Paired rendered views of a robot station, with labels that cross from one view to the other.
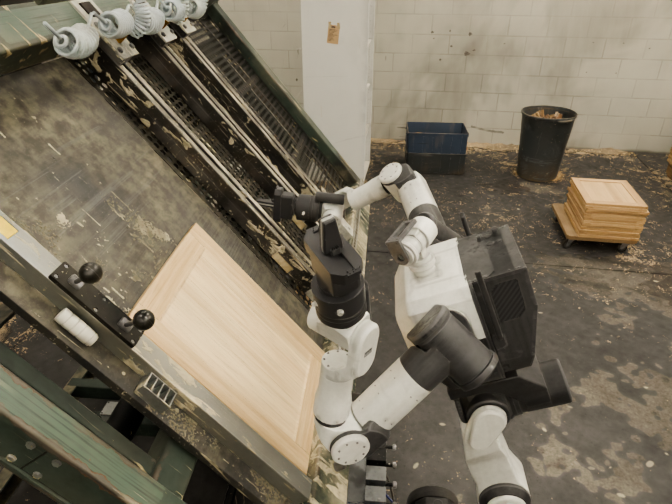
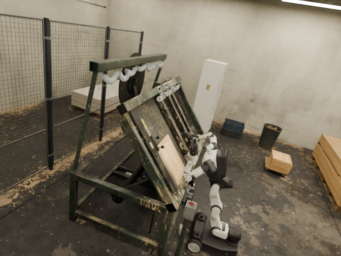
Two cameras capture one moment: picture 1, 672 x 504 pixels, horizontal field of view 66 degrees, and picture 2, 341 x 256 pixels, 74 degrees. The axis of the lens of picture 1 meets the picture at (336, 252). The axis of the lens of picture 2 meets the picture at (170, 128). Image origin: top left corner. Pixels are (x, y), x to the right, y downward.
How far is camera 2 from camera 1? 160 cm
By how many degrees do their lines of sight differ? 9
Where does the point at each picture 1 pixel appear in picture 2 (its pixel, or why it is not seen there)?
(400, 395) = (199, 171)
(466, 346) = (211, 165)
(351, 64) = (211, 97)
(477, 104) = (251, 118)
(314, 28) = (202, 84)
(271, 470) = (172, 181)
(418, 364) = (203, 166)
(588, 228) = (272, 166)
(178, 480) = not seen: hidden behind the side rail
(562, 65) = (282, 112)
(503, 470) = (216, 201)
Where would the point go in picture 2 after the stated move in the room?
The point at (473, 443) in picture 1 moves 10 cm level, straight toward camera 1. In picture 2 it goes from (211, 191) to (208, 195)
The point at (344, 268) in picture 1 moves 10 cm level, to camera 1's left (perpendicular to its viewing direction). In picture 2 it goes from (195, 146) to (186, 143)
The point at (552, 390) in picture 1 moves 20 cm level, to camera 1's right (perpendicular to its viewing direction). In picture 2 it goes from (229, 184) to (245, 189)
